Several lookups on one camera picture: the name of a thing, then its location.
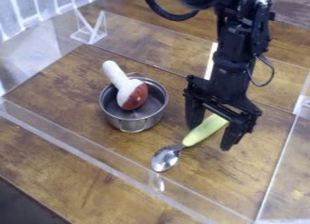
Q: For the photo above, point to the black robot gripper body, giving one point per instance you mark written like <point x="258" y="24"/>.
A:
<point x="225" y="90"/>

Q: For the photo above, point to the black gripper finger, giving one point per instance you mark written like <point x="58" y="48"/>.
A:
<point x="235" y="130"/>
<point x="194" y="112"/>

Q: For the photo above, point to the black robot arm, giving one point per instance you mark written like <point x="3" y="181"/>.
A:
<point x="242" y="41"/>

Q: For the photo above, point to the small steel pot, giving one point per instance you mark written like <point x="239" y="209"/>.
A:
<point x="143" y="117"/>

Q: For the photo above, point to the plush mushroom toy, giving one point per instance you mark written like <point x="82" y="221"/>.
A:
<point x="132" y="91"/>

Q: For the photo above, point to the black strip on table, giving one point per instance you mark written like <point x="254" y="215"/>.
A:
<point x="271" y="16"/>

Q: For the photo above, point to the clear acrylic triangular bracket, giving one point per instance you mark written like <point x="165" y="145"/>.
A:
<point x="88" y="34"/>

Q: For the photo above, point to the clear acrylic enclosure wall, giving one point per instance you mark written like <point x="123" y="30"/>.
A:
<point x="201" y="208"/>

